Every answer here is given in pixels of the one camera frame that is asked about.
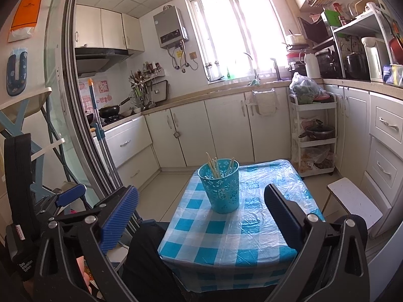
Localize green cutting board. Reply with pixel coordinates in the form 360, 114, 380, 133
324, 9, 341, 27

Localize plastic bag of vegetables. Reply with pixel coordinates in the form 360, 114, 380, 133
289, 72, 329, 105

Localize cream base kitchen cabinets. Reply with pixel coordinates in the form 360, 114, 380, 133
91, 82, 403, 236

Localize red pot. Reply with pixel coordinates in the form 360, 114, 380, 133
389, 36, 403, 65

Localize blue white checked tablecloth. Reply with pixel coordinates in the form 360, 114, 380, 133
157, 159, 325, 293

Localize person's left hand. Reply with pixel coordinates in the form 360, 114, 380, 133
76, 255, 93, 294

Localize white stool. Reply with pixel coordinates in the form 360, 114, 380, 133
321, 177, 383, 230

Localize red white appliance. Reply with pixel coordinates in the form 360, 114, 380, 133
286, 50, 307, 71

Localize dark straight faucet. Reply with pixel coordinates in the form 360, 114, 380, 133
270, 57, 282, 81

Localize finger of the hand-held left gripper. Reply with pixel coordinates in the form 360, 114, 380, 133
50, 184, 104, 222

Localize pink wall stickers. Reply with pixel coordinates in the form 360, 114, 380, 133
78, 80, 111, 114

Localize wall utensil rack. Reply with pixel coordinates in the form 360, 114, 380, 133
128, 61, 167, 109

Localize person's black trousers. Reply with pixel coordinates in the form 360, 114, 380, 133
121, 214, 356, 302

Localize silver water heater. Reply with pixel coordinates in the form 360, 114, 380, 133
153, 6, 189, 50

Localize black frying pan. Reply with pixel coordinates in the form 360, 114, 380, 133
98, 97, 132, 118

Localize white countertop shelf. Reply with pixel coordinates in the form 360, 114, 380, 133
332, 2, 403, 81

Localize row of wooden chopsticks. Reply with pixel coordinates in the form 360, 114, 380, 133
206, 152, 236, 179

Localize black microwave oven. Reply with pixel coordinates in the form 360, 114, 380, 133
298, 14, 334, 45

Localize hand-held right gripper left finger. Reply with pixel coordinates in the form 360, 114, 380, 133
33, 185, 140, 302

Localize dark pot with lid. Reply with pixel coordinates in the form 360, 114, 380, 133
299, 120, 336, 142

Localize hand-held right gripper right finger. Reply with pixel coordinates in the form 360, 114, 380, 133
264, 183, 369, 302

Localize white pot with lid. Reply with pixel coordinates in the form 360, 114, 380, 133
285, 30, 307, 46

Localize teal plastic basket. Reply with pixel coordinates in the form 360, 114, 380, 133
198, 159, 240, 214

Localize kitchen window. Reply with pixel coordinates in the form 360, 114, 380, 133
184, 0, 292, 85

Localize white rolling cart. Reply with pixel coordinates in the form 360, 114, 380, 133
288, 91, 338, 177

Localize hanging baking tray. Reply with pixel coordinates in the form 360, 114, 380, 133
153, 80, 168, 102

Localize blue printed packet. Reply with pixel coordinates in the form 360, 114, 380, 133
382, 64, 403, 85

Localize range hood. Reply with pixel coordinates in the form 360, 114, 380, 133
75, 48, 134, 78

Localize dark blue u-shaped pouch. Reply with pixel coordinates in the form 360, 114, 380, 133
6, 48, 29, 97

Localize chrome curved faucet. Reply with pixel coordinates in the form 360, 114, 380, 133
243, 52, 258, 79

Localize blue mop with orange tip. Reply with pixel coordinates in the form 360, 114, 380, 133
87, 79, 125, 189

